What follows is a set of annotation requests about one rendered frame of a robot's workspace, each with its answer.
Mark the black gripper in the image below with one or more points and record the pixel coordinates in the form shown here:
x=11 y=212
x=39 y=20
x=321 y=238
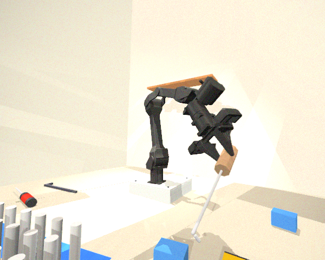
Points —
x=218 y=126

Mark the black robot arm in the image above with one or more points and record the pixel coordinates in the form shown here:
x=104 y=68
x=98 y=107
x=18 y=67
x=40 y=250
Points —
x=196 y=99

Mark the red and black screwdriver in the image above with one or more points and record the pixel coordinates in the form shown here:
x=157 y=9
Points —
x=27 y=198

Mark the blue cube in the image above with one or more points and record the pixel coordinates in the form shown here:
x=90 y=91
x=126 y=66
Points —
x=167 y=249
x=284 y=219

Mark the grey l-shaped metal rod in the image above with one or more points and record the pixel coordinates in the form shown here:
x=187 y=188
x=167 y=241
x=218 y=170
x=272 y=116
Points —
x=60 y=188

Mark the blue flat strip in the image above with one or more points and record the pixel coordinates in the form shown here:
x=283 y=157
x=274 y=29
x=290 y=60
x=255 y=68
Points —
x=84 y=254

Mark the yellow cube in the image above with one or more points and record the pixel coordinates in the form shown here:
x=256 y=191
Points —
x=230 y=256

